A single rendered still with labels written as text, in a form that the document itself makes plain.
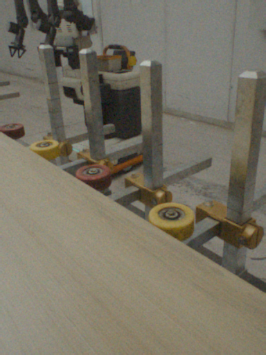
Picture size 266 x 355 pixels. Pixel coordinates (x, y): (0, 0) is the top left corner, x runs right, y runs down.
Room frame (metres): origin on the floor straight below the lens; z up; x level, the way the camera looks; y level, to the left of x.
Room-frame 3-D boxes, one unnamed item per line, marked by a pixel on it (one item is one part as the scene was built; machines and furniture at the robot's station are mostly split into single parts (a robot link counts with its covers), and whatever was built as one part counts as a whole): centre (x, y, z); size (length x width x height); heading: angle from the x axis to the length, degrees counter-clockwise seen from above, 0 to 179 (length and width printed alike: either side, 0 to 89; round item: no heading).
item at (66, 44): (2.62, 0.46, 0.99); 0.28 x 0.16 x 0.22; 43
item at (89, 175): (0.69, 0.09, 0.85); 0.08 x 0.08 x 0.11
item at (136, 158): (2.82, 0.25, 0.16); 0.67 x 0.64 x 0.25; 133
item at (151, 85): (0.75, -0.05, 0.89); 0.04 x 0.04 x 0.48; 38
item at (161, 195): (0.77, -0.04, 0.81); 0.14 x 0.06 x 0.05; 38
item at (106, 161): (0.97, 0.12, 0.81); 0.14 x 0.06 x 0.05; 38
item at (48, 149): (0.89, 0.25, 0.85); 0.08 x 0.08 x 0.11
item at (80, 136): (1.21, 0.24, 0.80); 0.43 x 0.03 x 0.04; 128
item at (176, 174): (0.81, -0.06, 0.80); 0.43 x 0.03 x 0.04; 128
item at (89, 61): (0.95, 0.10, 0.91); 0.04 x 0.04 x 0.48; 38
